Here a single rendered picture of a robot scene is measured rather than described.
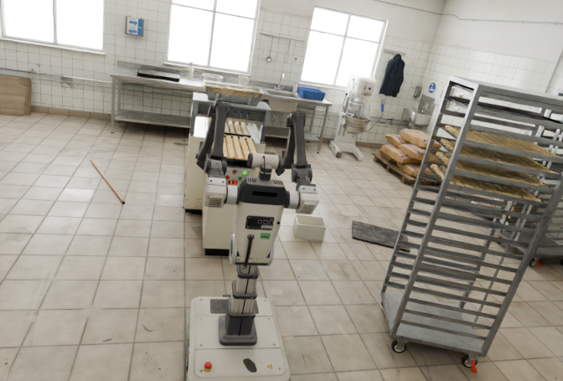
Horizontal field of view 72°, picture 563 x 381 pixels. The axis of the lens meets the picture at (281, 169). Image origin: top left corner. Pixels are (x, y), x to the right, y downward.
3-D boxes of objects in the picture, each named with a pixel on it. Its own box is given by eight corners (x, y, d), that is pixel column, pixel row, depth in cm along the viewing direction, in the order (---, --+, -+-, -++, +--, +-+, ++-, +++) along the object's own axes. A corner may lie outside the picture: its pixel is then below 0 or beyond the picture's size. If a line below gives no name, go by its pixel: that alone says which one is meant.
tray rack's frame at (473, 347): (387, 348, 261) (479, 84, 201) (376, 299, 309) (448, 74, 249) (482, 368, 260) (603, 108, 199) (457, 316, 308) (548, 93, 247)
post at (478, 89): (390, 337, 260) (478, 84, 202) (389, 334, 263) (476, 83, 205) (395, 338, 260) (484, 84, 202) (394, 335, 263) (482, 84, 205)
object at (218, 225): (200, 217, 391) (210, 131, 361) (235, 218, 400) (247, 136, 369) (201, 257, 328) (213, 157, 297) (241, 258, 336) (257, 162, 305)
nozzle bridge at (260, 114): (190, 126, 387) (193, 92, 376) (260, 134, 405) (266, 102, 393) (189, 136, 357) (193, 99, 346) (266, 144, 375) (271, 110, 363)
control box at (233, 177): (217, 182, 306) (219, 165, 301) (247, 184, 311) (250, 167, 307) (217, 183, 302) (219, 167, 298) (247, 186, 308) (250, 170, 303)
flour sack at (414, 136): (395, 136, 659) (399, 126, 653) (415, 137, 675) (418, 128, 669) (423, 150, 597) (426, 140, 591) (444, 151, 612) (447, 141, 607)
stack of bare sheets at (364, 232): (405, 234, 436) (405, 232, 435) (410, 252, 399) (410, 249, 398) (352, 221, 443) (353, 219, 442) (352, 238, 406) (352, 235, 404)
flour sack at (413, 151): (412, 161, 588) (415, 150, 582) (396, 151, 625) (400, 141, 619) (449, 162, 614) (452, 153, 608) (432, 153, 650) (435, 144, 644)
